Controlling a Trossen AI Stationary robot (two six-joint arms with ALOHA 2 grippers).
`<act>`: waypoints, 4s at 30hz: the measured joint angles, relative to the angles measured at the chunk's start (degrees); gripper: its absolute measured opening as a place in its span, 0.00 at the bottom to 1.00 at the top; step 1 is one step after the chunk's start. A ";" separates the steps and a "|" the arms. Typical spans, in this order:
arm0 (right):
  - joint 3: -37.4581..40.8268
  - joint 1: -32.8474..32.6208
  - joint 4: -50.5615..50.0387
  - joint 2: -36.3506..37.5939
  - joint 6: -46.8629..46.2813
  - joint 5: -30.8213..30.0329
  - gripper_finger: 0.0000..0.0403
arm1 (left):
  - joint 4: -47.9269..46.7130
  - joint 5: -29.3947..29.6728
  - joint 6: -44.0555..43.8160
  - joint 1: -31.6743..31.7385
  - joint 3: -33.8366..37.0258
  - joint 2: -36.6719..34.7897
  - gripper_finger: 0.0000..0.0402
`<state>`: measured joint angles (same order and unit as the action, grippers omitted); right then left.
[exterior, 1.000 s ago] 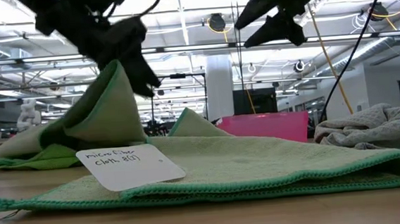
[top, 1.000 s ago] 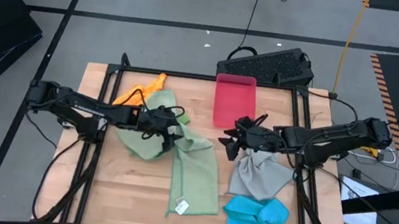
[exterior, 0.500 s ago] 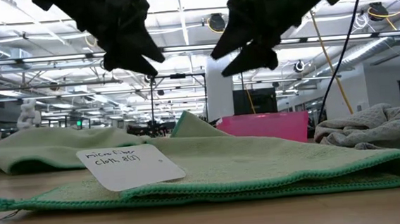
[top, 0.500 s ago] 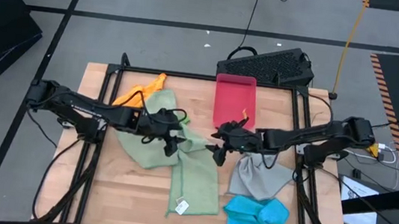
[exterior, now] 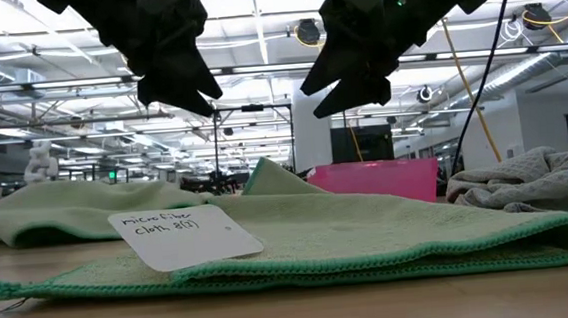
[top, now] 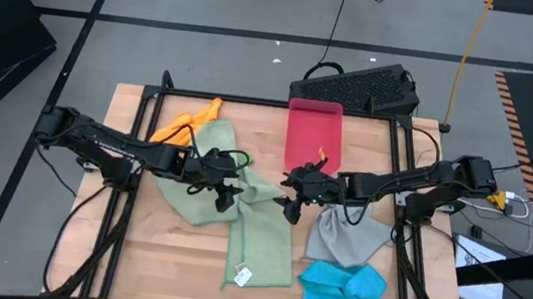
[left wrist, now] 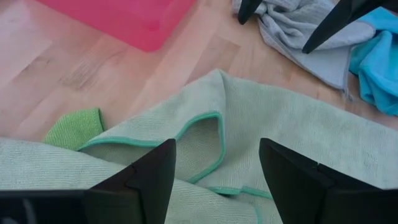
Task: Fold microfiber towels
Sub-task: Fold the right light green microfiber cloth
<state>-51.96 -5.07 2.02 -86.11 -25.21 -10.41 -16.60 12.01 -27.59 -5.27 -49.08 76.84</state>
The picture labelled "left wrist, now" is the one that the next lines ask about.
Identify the blue microfiber towel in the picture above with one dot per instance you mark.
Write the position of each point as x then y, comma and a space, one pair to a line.
379, 68

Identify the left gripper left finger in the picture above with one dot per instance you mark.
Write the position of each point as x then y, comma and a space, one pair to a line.
149, 189

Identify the grey microfiber towel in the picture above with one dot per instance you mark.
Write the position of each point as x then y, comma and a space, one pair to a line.
323, 68

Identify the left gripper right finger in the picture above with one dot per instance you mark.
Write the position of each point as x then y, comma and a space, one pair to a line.
304, 193

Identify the red plastic bin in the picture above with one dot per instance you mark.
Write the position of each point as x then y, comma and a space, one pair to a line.
124, 18

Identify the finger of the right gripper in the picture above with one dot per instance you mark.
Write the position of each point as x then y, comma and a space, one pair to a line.
339, 21
247, 9

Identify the bright green microfiber towel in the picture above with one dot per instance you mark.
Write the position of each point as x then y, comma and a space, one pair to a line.
74, 129

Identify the pale green microfiber towel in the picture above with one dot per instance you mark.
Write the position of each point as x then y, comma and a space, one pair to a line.
280, 118
46, 168

